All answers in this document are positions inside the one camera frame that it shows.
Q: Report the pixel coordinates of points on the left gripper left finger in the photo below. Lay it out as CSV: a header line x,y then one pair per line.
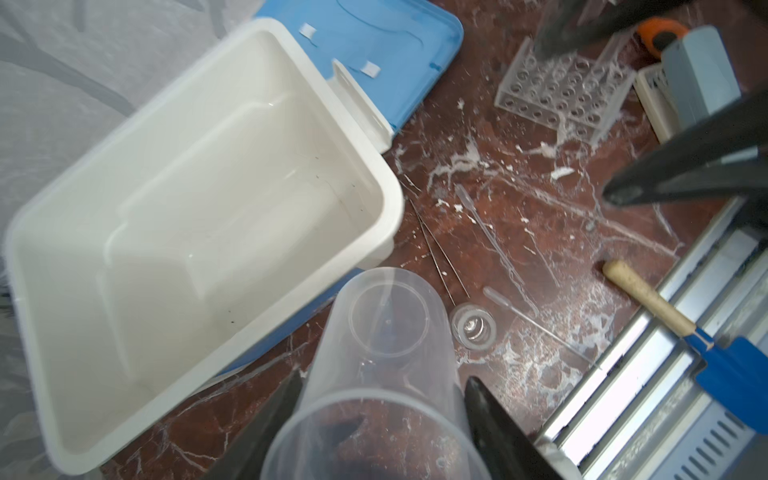
x,y
245,458

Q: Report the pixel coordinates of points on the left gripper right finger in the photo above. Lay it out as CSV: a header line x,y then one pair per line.
x,y
505,449

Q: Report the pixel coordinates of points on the clear acrylic test tube rack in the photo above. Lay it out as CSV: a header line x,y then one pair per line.
x,y
575,96

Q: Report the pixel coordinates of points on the small clear glass beaker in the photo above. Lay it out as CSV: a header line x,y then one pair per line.
x,y
473,326

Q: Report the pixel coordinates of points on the aluminium front rail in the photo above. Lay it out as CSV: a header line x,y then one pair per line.
x,y
639,413

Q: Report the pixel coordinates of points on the teal grey rectangular box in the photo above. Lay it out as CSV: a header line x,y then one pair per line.
x,y
699,74

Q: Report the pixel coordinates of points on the orange handled tool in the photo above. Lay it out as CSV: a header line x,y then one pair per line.
x,y
657,33

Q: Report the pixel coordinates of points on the metal tweezers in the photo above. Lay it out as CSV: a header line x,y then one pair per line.
x,y
448,275

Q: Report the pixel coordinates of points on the white plastic storage bin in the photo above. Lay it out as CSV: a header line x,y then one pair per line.
x,y
221,208

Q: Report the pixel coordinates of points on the blue garden trowel wooden handle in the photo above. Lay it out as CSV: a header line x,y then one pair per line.
x,y
735,376

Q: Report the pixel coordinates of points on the blue plastic bin lid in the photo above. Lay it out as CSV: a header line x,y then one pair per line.
x,y
395,50

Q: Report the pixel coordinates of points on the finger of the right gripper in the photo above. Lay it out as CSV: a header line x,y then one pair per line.
x,y
688,165
559,32

